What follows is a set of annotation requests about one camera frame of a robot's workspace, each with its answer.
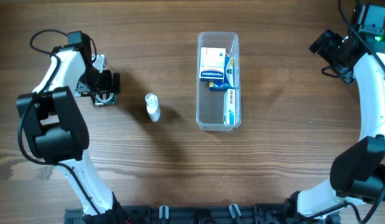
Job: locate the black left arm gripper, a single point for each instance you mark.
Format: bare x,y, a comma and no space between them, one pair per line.
115,83

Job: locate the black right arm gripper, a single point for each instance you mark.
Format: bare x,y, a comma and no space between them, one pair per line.
318,43

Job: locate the green white round-logo box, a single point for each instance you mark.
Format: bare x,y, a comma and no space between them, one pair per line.
105,99

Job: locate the white glue bottle clear cap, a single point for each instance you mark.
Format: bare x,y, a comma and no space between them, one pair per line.
152,107

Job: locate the blue yellow medicine box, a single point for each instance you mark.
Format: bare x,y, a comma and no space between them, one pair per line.
228,82

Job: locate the white blue Hansaplast box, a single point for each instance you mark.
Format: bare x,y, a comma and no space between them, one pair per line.
212,64

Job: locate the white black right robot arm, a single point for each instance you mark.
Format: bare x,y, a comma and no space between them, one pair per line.
357,176

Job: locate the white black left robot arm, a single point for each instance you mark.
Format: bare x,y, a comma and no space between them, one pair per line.
52,131

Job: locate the clear plastic container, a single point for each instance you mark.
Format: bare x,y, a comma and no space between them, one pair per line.
210,104

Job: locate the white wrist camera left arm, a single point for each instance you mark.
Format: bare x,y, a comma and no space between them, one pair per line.
99,62

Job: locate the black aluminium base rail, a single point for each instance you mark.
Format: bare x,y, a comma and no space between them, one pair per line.
254,214

